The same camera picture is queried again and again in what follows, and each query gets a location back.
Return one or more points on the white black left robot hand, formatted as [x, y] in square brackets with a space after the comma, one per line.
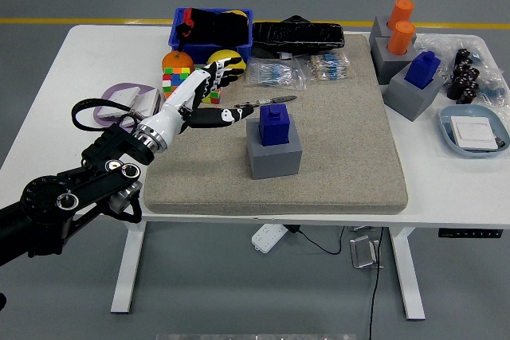
[171, 119]

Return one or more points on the blue square seal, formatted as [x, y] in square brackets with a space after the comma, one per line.
[422, 71]
[275, 125]

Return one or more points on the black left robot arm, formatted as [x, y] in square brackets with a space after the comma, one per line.
[99, 180]

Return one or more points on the grey cube seal holder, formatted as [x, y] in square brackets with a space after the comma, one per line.
[406, 101]
[275, 161]
[378, 29]
[388, 69]

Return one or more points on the orange cylinder seal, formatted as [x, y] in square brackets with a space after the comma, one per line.
[401, 11]
[400, 39]

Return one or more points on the multicolour puzzle cube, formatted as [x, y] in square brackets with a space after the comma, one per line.
[213, 98]
[173, 77]

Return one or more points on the orange fruit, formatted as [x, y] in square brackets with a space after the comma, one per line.
[177, 61]

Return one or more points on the purple tray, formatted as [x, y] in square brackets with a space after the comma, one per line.
[120, 84]

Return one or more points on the blue plastic bin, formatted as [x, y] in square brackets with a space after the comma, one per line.
[199, 52]

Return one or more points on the yellow lemon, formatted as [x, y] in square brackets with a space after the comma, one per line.
[223, 55]

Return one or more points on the black cloth bundle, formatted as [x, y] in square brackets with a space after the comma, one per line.
[215, 27]

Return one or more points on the bag of blue resistors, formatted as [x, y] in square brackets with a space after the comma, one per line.
[275, 75]

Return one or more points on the yellow object in bin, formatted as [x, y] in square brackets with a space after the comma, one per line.
[237, 12]

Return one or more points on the black wrapped long object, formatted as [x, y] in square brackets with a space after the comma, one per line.
[299, 35]

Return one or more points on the white power strip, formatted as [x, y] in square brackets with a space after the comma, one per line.
[267, 238]

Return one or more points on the white table leg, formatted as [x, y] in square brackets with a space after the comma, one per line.
[129, 268]
[406, 272]

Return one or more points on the black plug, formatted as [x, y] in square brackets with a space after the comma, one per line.
[294, 229]

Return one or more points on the bag of tan resistors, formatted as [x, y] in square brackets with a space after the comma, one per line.
[328, 67]

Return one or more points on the grey-brown mat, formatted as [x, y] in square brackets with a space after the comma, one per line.
[338, 149]

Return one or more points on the light blue tray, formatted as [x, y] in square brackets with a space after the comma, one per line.
[445, 127]

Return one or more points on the clear plastic bag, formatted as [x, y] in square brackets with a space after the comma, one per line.
[438, 43]

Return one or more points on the black table control panel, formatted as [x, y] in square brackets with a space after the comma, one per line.
[470, 233]

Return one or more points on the bag of blue components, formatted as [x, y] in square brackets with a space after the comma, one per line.
[492, 93]

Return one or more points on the white switch panel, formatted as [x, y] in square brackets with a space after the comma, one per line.
[474, 133]
[123, 97]
[151, 101]

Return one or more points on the metal bracket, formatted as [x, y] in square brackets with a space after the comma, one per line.
[360, 229]
[362, 254]

